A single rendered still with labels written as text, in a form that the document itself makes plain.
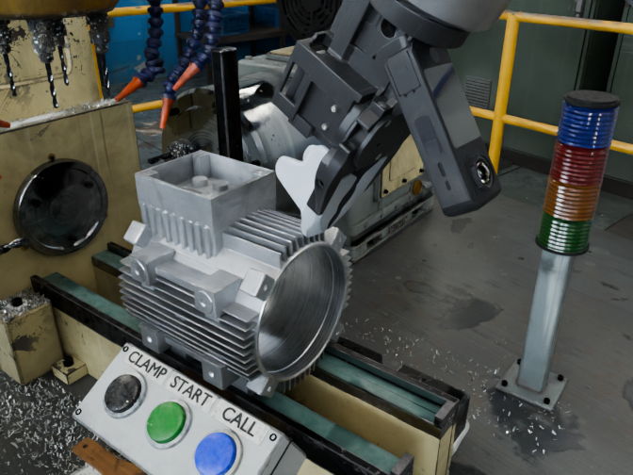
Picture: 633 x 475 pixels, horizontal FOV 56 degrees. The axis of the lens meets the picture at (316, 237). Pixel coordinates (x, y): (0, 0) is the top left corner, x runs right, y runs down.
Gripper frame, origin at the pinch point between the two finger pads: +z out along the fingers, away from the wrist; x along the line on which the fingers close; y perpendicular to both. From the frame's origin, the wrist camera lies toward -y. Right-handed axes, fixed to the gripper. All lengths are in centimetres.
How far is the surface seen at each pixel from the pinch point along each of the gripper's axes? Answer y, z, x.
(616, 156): -13, 94, -328
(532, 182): 12, 136, -321
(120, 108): 45, 28, -19
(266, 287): 1.9, 11.0, -0.8
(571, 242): -16.1, 3.6, -34.3
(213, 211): 11.4, 10.0, -1.8
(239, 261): 6.4, 12.9, -2.2
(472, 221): 0, 40, -83
